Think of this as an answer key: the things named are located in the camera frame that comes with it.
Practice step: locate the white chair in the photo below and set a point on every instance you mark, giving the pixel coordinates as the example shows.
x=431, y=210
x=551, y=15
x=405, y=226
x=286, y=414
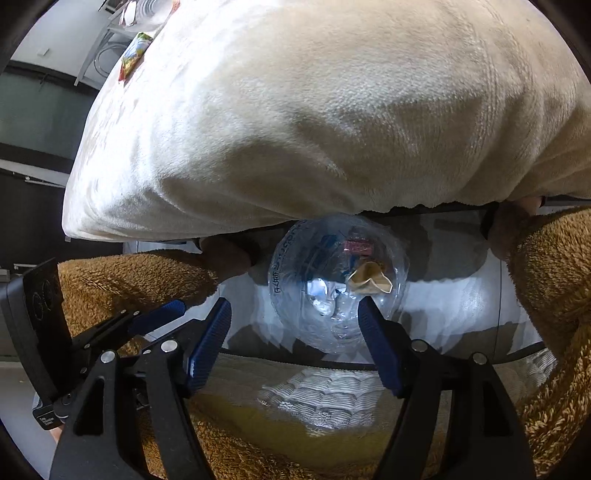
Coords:
x=94, y=55

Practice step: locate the cream plush pillow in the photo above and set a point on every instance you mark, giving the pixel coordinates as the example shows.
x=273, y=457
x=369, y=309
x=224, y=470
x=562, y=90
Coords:
x=323, y=115

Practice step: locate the dark bed frame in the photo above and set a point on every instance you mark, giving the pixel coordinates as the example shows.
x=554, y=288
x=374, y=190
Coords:
x=438, y=208

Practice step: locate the white wrapper blue print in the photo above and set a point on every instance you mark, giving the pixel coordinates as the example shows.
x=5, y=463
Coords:
x=325, y=295

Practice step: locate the red green snack wrapper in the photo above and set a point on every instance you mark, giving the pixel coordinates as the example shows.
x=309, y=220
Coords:
x=134, y=55

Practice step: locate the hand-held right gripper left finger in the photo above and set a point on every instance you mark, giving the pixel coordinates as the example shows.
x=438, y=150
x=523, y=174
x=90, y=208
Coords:
x=207, y=344

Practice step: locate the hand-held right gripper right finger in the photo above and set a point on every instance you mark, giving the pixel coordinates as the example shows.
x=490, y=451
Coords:
x=383, y=346

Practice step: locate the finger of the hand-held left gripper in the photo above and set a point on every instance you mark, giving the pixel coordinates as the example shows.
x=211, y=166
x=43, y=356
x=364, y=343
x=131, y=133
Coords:
x=124, y=364
x=154, y=316

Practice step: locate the brown paper bag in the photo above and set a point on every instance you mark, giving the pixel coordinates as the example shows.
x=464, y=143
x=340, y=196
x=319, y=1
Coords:
x=367, y=277

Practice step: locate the striped grey white cloth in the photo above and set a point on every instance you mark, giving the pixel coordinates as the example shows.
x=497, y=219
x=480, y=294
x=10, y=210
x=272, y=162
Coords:
x=323, y=397

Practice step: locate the dark door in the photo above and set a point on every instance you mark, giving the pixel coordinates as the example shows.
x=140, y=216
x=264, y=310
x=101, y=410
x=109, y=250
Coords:
x=27, y=120

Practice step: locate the bin with clear liner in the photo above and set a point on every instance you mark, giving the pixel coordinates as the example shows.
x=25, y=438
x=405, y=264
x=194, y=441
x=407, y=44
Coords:
x=318, y=323

